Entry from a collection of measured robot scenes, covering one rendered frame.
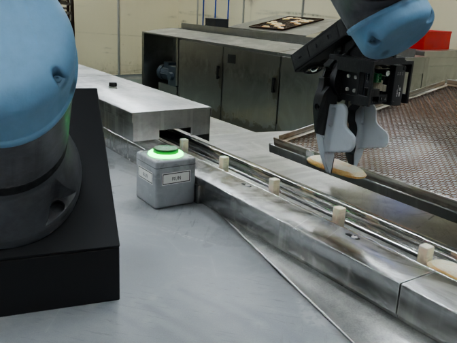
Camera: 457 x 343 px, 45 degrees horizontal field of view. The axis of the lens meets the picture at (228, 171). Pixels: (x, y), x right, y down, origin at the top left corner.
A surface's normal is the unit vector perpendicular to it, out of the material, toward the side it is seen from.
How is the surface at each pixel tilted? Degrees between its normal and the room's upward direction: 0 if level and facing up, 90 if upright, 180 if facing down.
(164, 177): 90
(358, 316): 0
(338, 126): 83
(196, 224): 0
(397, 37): 136
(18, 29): 54
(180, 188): 90
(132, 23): 90
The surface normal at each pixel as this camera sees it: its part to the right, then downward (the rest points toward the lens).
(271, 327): 0.04, -0.95
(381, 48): 0.38, 0.87
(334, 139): -0.82, 0.01
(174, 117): 0.56, 0.26
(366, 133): -0.79, 0.23
